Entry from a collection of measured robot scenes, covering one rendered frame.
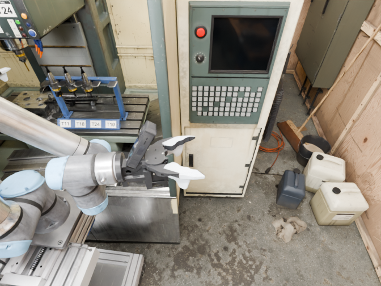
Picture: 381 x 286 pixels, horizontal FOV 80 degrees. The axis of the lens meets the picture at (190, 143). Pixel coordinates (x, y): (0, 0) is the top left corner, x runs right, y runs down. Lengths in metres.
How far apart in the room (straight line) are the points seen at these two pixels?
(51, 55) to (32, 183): 1.62
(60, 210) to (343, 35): 2.82
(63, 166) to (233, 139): 1.29
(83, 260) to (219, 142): 1.12
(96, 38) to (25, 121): 1.56
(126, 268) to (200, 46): 1.53
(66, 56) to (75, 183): 1.81
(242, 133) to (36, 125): 1.28
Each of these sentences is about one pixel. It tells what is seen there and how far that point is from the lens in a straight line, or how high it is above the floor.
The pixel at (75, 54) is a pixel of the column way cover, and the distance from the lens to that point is 2.25.
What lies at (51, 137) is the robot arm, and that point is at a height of 1.58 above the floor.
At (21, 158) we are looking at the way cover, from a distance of 2.07.
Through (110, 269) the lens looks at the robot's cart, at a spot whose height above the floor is 0.21.
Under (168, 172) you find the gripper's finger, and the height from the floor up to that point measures 1.59.
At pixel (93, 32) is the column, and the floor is 1.34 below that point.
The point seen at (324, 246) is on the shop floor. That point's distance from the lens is 2.40.
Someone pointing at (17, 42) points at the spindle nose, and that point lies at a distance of 1.81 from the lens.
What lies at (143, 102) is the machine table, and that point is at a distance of 1.95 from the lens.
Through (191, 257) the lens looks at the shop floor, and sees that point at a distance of 2.09.
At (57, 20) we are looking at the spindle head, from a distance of 1.69.
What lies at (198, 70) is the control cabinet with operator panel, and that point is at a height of 1.40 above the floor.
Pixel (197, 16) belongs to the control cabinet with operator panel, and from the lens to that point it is 1.18.
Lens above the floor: 1.98
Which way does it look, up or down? 45 degrees down
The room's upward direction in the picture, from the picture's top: straight up
